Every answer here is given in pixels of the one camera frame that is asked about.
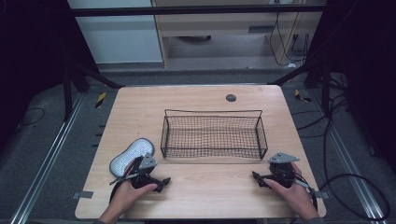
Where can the aluminium floor rail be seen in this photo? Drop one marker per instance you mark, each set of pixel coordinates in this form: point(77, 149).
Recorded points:
point(348, 161)
point(46, 161)

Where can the person's right hand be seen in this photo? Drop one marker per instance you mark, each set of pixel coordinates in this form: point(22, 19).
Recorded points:
point(294, 197)

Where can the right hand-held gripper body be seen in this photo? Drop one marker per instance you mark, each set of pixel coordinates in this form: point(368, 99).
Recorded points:
point(281, 169)

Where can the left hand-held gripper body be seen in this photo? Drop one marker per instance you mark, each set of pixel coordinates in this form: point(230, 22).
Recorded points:
point(145, 168)

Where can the black metal stand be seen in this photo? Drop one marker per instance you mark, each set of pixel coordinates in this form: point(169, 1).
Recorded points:
point(311, 70)
point(93, 76)

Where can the grey quilted eye mask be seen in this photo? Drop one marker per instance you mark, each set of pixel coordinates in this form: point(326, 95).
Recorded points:
point(132, 155)

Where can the white cabinet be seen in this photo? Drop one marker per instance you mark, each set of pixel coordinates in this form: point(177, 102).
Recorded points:
point(118, 37)

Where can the light wooden desk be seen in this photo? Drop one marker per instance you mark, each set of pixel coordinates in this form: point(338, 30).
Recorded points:
point(214, 26)

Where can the grey tape strip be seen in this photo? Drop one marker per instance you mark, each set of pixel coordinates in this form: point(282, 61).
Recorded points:
point(82, 194)
point(322, 195)

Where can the black horizontal frame bar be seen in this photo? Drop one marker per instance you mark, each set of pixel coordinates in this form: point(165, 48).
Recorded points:
point(186, 10)

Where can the yellow black striped marker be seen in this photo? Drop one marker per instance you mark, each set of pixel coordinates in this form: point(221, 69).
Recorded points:
point(100, 100)
point(300, 96)

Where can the black curtain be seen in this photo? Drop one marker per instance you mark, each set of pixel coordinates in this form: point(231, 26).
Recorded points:
point(364, 62)
point(34, 56)

